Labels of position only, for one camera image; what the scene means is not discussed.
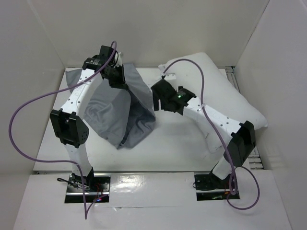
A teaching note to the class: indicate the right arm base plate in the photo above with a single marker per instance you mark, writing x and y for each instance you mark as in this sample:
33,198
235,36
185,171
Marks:
210,188

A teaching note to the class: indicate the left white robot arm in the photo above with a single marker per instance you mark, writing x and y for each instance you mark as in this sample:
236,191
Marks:
68,122

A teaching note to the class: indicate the grey pillowcase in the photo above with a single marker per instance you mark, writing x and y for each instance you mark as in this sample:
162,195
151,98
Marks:
122,117

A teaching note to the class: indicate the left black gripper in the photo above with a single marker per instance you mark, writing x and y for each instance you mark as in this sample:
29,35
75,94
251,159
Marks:
120,83

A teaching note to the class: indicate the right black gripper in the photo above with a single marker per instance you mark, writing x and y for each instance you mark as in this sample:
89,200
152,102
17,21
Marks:
158,95

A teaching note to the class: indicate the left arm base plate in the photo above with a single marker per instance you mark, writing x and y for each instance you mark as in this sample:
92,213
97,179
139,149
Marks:
99,190

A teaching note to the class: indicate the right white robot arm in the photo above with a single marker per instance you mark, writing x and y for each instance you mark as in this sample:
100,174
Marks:
239,137

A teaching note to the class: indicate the aluminium frame rail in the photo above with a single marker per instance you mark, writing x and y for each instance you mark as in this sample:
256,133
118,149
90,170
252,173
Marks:
254,158

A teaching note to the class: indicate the white pillow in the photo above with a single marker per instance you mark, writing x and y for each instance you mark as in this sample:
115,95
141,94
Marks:
219,93

